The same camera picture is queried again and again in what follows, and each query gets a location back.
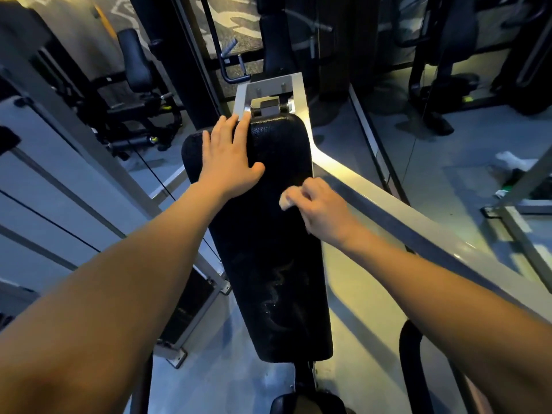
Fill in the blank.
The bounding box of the person's left hand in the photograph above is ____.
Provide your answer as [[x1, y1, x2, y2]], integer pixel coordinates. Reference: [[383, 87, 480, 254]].
[[198, 112, 266, 201]]

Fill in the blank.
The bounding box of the person's right hand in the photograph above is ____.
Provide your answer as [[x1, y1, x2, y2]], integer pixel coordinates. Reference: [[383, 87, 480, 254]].
[[284, 176, 361, 251]]

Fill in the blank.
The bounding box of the black padded backrest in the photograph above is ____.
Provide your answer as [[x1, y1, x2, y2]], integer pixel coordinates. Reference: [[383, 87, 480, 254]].
[[181, 112, 334, 363]]

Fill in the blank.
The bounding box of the person's left forearm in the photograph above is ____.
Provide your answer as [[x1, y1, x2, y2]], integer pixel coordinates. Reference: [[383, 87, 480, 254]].
[[0, 183, 225, 414]]

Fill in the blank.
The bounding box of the person's right forearm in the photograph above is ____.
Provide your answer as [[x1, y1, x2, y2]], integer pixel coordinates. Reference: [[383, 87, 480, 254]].
[[343, 226, 552, 414]]

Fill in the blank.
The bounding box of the black padded seat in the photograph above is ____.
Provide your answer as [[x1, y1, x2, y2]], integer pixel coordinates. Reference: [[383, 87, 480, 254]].
[[269, 391, 348, 414]]

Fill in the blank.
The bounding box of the black pillar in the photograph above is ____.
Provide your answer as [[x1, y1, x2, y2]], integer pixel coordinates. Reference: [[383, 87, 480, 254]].
[[127, 0, 229, 130]]

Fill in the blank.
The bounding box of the black seated gym machine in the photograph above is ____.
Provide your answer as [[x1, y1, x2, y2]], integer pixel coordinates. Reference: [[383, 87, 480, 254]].
[[43, 28, 184, 162]]

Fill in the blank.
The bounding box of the black weight plate stack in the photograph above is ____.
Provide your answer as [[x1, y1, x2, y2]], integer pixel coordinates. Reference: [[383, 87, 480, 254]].
[[159, 269, 214, 346]]

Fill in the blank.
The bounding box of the chrome guide rod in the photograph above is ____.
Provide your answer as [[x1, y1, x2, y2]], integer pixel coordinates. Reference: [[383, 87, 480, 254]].
[[0, 224, 78, 271], [10, 146, 127, 240]]

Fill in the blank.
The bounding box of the white cloth bundle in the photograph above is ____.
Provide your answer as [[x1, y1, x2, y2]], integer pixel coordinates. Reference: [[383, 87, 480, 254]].
[[496, 150, 540, 172]]

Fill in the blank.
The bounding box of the black weight stack carriage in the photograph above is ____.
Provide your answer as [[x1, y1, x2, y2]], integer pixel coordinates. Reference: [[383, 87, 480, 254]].
[[0, 126, 21, 156]]

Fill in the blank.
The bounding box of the black steel cable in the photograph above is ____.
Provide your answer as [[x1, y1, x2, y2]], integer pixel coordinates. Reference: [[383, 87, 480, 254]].
[[0, 189, 101, 254], [129, 146, 221, 259]]

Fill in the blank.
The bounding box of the grey gym machine frame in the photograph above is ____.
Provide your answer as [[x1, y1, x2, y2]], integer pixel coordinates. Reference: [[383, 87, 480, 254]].
[[0, 0, 552, 369]]

